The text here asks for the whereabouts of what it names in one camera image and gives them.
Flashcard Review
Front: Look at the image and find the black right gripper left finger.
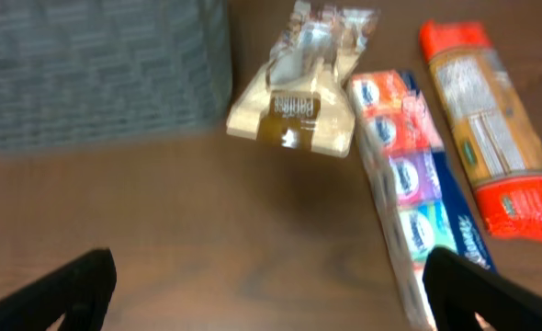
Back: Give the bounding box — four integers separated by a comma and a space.
0, 248, 117, 331

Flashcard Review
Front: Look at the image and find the orange spaghetti packet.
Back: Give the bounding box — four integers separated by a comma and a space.
419, 21, 542, 242

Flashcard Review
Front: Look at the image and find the dried mushroom pouch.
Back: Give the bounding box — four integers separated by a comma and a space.
226, 1, 379, 157

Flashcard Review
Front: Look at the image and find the Kleenex tissue multipack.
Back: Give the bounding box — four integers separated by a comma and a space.
348, 70, 495, 330

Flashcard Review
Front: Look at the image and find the grey plastic basket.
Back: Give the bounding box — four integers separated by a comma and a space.
0, 0, 232, 152

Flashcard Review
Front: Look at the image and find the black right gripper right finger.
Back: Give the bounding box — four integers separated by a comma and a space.
423, 247, 542, 331

